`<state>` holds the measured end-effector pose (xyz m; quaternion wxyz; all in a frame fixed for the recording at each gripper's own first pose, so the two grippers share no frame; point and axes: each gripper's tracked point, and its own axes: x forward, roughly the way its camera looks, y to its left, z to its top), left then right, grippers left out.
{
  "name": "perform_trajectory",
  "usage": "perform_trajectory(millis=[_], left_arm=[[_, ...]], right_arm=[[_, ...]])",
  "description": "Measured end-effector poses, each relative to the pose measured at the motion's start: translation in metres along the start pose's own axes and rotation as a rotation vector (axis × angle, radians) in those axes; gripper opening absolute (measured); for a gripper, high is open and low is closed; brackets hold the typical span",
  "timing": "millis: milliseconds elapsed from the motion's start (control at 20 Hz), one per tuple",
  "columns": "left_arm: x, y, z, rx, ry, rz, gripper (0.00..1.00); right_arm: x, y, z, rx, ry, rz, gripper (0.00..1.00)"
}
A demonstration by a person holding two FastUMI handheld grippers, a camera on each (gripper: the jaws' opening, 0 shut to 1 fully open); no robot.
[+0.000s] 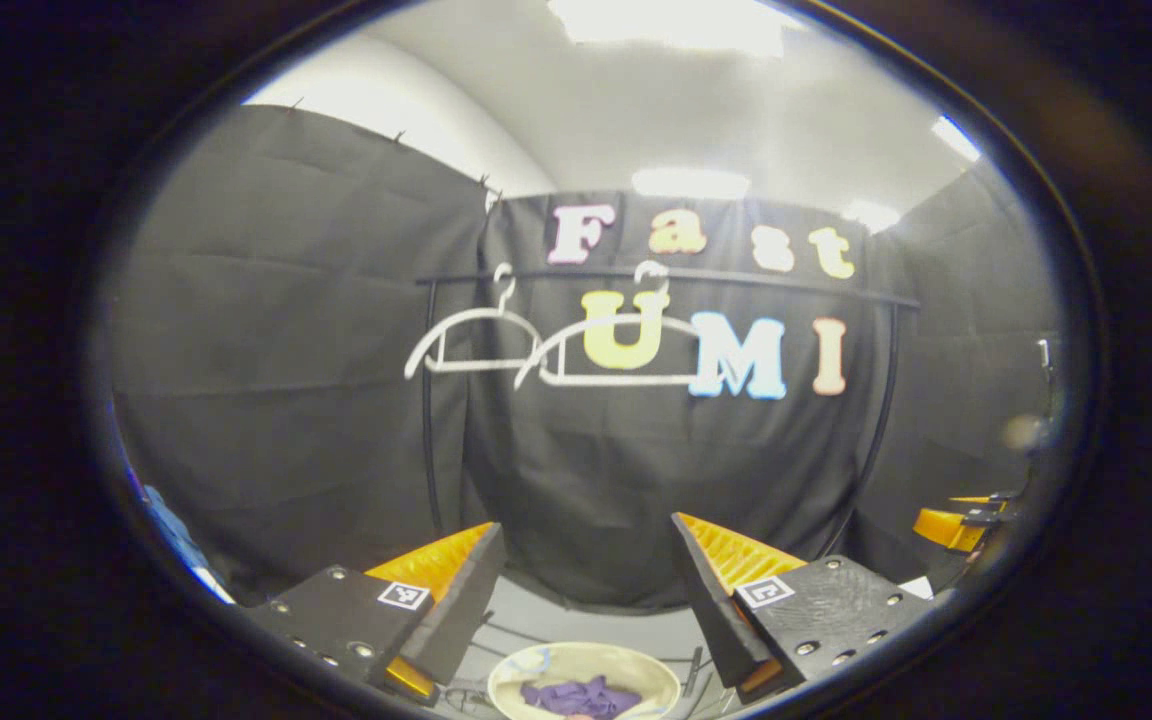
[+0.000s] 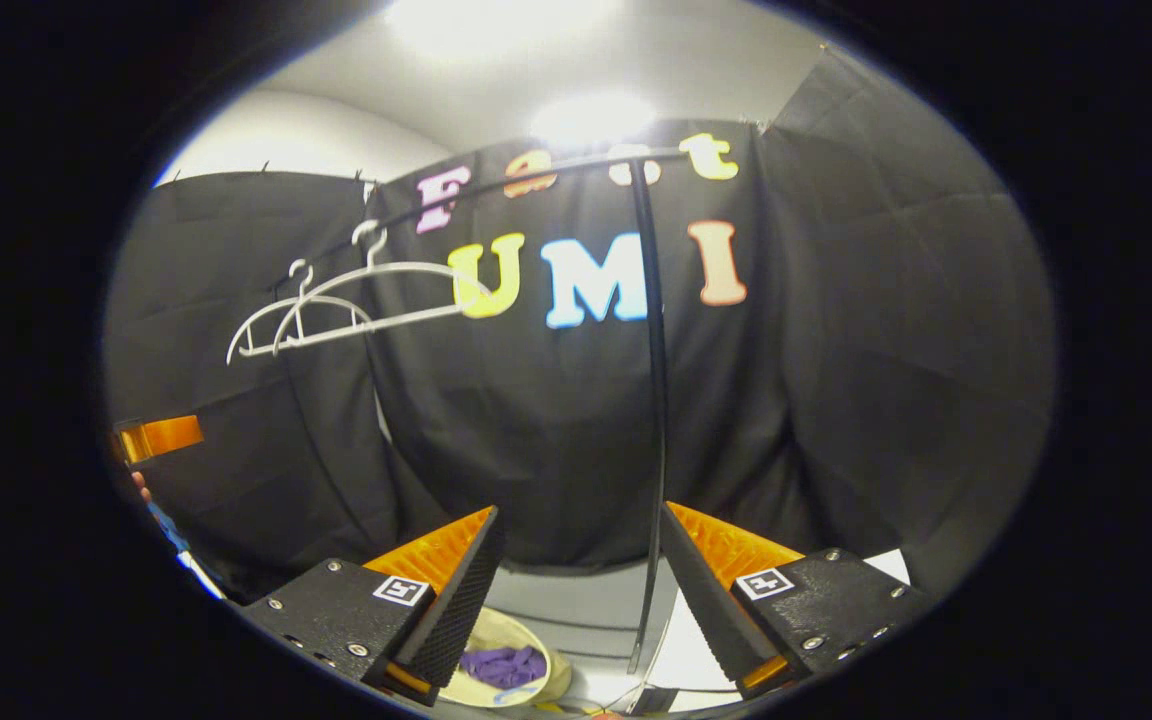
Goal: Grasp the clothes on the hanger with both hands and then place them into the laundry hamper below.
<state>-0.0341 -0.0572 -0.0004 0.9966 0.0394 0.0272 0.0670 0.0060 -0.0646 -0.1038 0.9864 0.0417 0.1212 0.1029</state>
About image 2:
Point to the purple ribbed shirt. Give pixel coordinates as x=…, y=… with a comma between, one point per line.
x=504, y=665

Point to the white clothes hanger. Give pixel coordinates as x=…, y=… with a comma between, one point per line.
x=321, y=300
x=406, y=267

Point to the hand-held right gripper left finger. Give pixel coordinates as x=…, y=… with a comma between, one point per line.
x=461, y=600

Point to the black clothes rack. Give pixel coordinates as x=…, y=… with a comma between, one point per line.
x=654, y=400

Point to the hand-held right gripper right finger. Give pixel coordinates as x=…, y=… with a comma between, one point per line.
x=704, y=600

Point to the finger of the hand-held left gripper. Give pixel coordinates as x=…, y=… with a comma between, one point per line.
x=161, y=438

